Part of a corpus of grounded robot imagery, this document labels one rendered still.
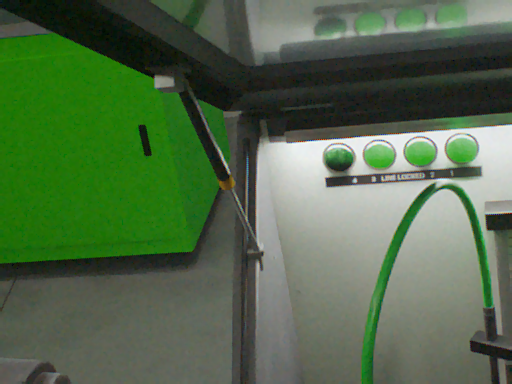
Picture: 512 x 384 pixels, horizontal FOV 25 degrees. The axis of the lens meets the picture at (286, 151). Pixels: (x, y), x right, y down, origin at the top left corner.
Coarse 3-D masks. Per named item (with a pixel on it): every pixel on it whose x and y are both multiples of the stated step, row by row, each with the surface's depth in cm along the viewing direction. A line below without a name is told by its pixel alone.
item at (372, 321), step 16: (432, 192) 145; (464, 192) 154; (416, 208) 141; (464, 208) 158; (400, 224) 139; (400, 240) 138; (480, 240) 162; (480, 256) 164; (384, 272) 136; (480, 272) 166; (384, 288) 135; (368, 320) 134; (368, 336) 134; (368, 352) 134; (368, 368) 134
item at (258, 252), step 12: (180, 96) 136; (192, 96) 137; (192, 108) 138; (192, 120) 140; (204, 120) 140; (204, 132) 141; (204, 144) 143; (216, 144) 144; (216, 156) 145; (216, 168) 147; (228, 180) 149; (228, 192) 151; (240, 216) 155; (252, 240) 159; (252, 252) 161; (264, 252) 162; (264, 264) 163
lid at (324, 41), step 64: (0, 0) 93; (64, 0) 109; (128, 0) 103; (192, 0) 104; (256, 0) 106; (320, 0) 108; (384, 0) 109; (448, 0) 111; (128, 64) 128; (192, 64) 128; (256, 64) 141; (320, 64) 144; (384, 64) 147; (448, 64) 147
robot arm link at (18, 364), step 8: (0, 360) 88; (8, 360) 88; (16, 360) 88; (24, 360) 88; (32, 360) 88; (0, 368) 87; (8, 368) 87; (16, 368) 87; (24, 368) 86; (32, 368) 86; (40, 368) 87; (48, 368) 88; (0, 376) 86; (8, 376) 86; (16, 376) 86; (24, 376) 86; (32, 376) 86
